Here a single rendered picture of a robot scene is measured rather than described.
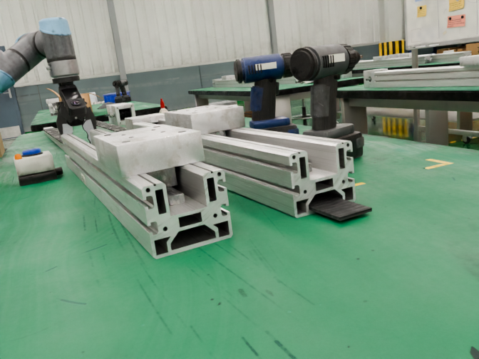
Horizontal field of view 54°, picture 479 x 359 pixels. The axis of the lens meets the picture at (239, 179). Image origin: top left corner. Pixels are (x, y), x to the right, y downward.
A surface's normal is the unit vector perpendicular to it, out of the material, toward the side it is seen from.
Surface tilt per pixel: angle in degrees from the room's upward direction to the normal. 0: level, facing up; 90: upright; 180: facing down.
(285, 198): 90
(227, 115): 90
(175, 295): 0
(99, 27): 90
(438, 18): 90
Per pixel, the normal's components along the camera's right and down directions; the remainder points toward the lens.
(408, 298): -0.12, -0.97
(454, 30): -0.93, 0.19
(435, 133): 0.36, 0.18
